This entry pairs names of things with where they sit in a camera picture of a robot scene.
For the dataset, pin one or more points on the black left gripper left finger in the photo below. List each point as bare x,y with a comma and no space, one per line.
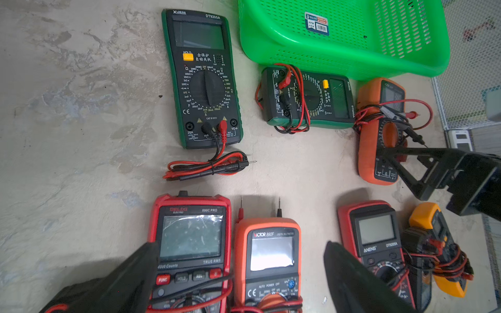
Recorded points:
127,288

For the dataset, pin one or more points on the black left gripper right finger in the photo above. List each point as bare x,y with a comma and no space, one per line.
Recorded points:
353,288

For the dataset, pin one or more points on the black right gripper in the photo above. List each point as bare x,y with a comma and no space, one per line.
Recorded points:
475,188

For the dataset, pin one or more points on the orange clamp multimeter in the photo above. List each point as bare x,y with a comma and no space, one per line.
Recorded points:
382,121

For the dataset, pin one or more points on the small dark green multimeter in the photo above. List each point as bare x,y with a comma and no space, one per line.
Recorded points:
293,101

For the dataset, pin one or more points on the large dark green multimeter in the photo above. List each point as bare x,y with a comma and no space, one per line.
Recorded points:
207,107

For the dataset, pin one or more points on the black pocket multimeter with leads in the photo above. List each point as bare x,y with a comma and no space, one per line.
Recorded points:
69,295

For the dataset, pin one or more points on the red Aneng multimeter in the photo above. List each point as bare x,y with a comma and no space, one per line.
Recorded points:
370,232

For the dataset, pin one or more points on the small black multimeter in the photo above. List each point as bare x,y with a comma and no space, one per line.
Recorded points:
414,242

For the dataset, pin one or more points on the red Delixi multimeter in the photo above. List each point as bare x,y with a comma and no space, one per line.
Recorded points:
194,237

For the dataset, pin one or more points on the orange Victor multimeter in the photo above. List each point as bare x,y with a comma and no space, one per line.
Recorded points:
267,264

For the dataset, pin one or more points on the green plastic basket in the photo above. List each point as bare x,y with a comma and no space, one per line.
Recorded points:
361,40

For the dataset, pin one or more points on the yellow clamp meter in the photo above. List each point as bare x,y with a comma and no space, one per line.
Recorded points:
452,269

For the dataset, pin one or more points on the white wire wall basket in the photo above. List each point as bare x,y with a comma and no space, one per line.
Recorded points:
469,89

